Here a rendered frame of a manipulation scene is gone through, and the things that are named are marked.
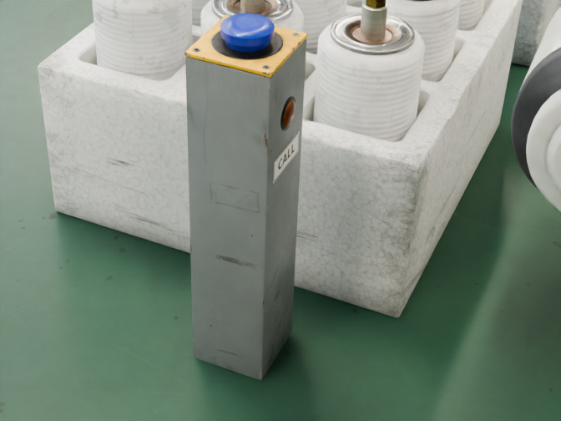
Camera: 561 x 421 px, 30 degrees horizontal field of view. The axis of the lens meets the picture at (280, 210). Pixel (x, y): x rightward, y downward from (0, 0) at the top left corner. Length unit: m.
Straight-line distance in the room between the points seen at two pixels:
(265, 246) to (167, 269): 0.24
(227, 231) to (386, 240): 0.18
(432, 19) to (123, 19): 0.29
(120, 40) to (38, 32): 0.50
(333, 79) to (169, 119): 0.17
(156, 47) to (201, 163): 0.22
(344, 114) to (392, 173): 0.07
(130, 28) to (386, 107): 0.25
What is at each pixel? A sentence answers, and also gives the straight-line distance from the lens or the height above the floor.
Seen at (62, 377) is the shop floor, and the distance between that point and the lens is 0.96.
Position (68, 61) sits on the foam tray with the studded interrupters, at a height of 0.18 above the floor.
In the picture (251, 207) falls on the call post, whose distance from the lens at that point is 0.82.
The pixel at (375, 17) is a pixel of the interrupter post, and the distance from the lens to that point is 0.93.
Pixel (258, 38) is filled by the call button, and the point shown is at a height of 0.33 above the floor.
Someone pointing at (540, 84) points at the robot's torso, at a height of 0.34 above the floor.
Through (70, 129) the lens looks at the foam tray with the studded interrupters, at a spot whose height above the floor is 0.12.
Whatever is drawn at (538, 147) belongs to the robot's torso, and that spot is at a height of 0.31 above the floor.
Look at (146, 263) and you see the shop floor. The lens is 1.07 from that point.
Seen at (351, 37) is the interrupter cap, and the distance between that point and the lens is 0.94.
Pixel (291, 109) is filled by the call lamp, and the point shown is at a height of 0.27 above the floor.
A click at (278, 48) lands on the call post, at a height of 0.32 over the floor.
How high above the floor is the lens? 0.69
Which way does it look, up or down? 37 degrees down
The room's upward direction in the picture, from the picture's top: 2 degrees clockwise
